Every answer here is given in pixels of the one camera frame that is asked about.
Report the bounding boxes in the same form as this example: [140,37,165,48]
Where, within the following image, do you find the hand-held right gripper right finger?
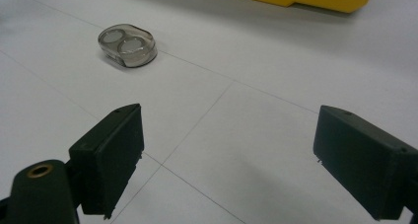
[313,105,418,222]

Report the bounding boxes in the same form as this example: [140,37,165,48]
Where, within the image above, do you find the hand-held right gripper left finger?
[68,103,145,219]

